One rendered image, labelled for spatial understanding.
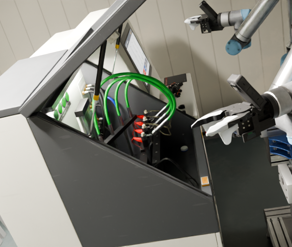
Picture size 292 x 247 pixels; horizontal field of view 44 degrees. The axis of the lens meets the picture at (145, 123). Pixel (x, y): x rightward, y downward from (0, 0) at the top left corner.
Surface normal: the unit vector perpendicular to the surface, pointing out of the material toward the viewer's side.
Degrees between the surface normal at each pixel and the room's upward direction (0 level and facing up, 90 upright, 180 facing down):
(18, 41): 90
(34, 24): 90
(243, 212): 0
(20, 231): 90
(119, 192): 90
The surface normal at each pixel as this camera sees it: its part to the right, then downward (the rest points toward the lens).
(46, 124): -0.04, 0.46
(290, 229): -0.24, -0.86
